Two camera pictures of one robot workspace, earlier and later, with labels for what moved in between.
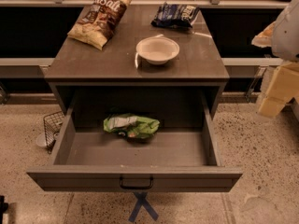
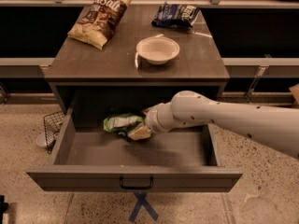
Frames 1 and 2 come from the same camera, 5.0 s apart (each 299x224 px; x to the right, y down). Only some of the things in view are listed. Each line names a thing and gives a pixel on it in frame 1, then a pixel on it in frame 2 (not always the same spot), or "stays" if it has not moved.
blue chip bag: (176, 15) stays
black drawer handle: (135, 188) stays
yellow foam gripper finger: (264, 38) to (161, 118)
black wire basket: (51, 128) stays
